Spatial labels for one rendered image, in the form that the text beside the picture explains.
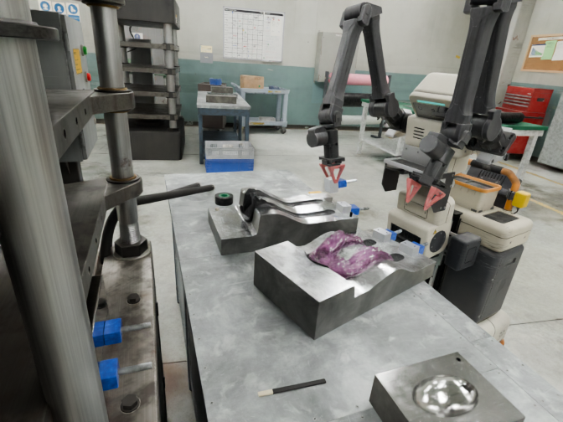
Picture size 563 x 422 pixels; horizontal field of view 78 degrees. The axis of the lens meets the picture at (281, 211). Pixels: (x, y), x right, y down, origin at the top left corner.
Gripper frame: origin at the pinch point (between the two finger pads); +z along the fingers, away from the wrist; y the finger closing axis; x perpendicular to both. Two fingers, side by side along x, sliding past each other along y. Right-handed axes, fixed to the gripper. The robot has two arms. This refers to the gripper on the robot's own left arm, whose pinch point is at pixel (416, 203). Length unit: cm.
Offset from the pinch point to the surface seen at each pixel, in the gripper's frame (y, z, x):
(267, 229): -24.1, 28.5, -31.6
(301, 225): -21.6, 23.3, -21.1
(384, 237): -3.6, 14.5, -1.7
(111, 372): 14, 51, -79
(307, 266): 4.1, 27.9, -37.2
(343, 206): -22.2, 11.5, -5.5
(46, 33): 31, 5, -102
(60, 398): 31, 39, -91
